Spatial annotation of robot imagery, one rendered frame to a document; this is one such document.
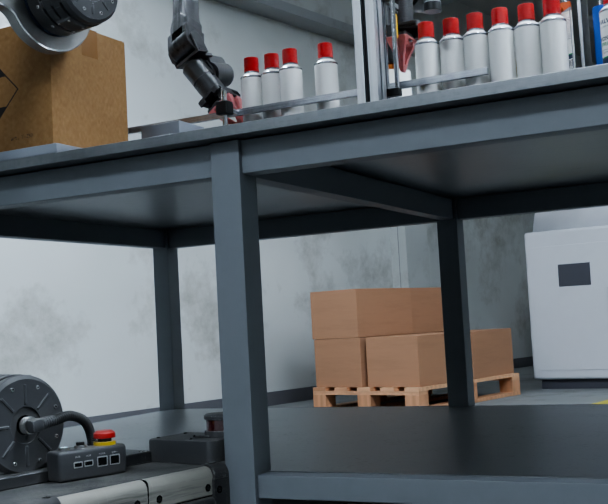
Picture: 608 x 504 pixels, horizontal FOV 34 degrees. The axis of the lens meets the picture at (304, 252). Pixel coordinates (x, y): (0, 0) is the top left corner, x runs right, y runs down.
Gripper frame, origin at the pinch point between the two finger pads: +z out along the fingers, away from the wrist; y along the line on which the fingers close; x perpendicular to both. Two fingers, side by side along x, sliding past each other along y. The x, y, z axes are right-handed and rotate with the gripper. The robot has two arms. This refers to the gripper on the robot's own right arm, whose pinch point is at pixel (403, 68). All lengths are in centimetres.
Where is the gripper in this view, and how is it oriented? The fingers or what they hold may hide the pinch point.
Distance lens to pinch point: 220.3
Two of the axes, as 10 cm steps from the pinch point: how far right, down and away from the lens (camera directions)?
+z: 0.4, 10.0, -0.6
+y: -8.8, 0.7, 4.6
